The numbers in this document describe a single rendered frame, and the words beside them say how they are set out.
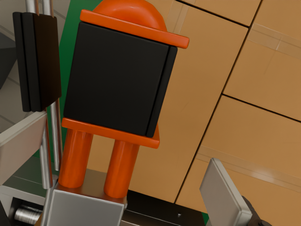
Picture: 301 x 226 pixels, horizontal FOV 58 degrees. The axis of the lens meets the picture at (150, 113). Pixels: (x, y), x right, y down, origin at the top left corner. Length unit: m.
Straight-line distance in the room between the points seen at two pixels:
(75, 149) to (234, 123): 0.69
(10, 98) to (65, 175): 1.31
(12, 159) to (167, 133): 0.70
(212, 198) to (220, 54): 0.65
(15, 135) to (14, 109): 1.38
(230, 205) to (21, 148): 0.13
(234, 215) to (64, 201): 0.14
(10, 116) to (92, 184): 1.33
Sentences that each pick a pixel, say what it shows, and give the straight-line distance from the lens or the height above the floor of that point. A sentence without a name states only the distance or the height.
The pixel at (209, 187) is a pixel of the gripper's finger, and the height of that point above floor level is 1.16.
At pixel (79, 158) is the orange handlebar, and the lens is 0.23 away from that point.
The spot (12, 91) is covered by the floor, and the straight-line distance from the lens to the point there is 1.53.
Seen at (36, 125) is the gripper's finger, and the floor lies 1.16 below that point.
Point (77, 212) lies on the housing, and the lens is 0.25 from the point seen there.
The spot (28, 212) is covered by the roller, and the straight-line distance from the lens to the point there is 1.07.
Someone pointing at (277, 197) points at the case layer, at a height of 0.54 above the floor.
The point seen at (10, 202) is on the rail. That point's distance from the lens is 1.00.
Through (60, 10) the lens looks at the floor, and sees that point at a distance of 1.40.
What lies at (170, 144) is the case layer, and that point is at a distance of 0.86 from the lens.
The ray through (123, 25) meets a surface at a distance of 0.19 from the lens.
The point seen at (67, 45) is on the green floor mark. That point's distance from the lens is 1.39.
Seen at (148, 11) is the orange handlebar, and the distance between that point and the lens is 0.20.
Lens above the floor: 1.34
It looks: 74 degrees down
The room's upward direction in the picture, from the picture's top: 179 degrees clockwise
